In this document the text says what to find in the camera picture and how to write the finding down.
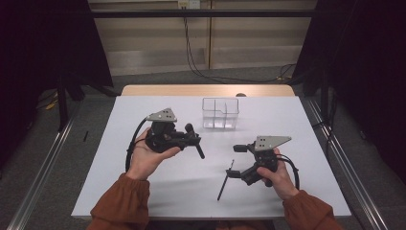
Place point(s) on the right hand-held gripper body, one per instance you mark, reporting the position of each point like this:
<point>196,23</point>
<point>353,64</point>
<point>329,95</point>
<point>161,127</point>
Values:
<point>265,158</point>

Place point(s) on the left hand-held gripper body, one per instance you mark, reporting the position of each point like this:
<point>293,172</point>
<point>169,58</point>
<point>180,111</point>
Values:
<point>161,140</point>

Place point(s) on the thick black makeup brush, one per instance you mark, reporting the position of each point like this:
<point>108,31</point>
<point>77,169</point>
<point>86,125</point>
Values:
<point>201,153</point>

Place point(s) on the thin black makeup brush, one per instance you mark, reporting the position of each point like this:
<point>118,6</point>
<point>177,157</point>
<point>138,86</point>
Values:
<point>223,187</point>

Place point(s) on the clear plastic organizer box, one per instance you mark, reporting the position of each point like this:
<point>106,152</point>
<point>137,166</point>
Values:
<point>220,113</point>

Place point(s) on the person's left hand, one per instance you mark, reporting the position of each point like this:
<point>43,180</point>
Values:
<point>143,159</point>

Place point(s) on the person's right hand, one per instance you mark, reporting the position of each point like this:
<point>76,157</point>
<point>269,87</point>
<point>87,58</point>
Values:
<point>282,180</point>

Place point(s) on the white table cover sheet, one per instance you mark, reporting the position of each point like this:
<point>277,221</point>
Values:
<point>191,188</point>

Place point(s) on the wooden table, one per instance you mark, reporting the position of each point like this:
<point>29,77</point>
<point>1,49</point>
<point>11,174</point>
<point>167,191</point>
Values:
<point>191,90</point>

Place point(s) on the small dark round object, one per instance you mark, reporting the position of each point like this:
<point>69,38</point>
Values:
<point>241,95</point>

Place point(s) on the small black floor item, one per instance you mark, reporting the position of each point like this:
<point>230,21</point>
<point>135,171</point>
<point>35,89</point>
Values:
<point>85,136</point>

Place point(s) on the black metal stand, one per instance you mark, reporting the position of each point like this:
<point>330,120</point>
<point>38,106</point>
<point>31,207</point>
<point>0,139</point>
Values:
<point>63,105</point>

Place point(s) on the black curtain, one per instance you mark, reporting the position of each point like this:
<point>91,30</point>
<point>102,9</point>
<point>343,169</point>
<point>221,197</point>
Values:
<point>38,64</point>
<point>367,80</point>

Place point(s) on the aluminium floor rail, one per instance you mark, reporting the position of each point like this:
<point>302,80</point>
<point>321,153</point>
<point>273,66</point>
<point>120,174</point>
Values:
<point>351,172</point>
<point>41,179</point>

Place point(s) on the black horizontal frame bar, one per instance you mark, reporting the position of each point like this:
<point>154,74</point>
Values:
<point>223,13</point>

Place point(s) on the white wall socket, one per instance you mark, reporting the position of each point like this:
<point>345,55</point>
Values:
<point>189,4</point>

